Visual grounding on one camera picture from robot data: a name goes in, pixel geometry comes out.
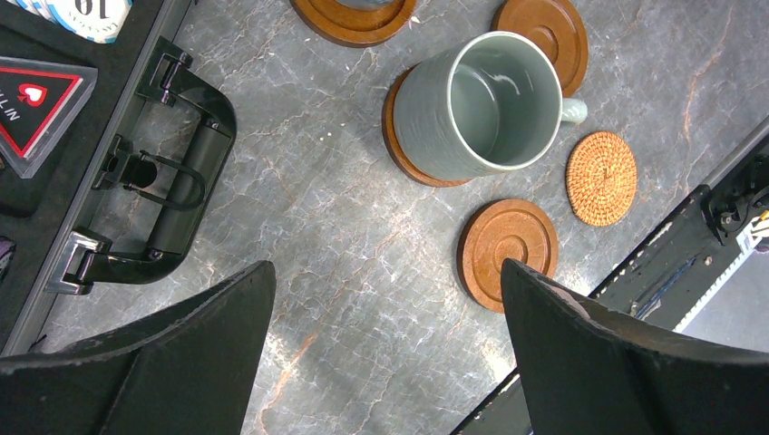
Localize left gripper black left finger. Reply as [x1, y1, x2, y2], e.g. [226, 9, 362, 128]
[1, 261, 277, 434]

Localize woven rattan coaster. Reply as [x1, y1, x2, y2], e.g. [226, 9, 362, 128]
[566, 131, 638, 227]

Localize brown wooden coaster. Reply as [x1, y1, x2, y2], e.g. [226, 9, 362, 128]
[491, 0, 589, 97]
[382, 65, 470, 188]
[290, 0, 417, 48]

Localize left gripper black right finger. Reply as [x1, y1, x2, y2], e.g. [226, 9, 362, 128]
[501, 259, 768, 434]

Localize orange-brown wooden coaster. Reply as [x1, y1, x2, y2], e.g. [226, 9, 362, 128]
[456, 198, 560, 314]

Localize black poker chip case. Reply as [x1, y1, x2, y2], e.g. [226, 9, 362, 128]
[1, 1, 237, 356]

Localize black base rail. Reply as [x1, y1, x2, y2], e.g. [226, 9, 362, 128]
[456, 122, 768, 434]

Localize grey-green mug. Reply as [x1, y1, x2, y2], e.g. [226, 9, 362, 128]
[392, 31, 588, 182]

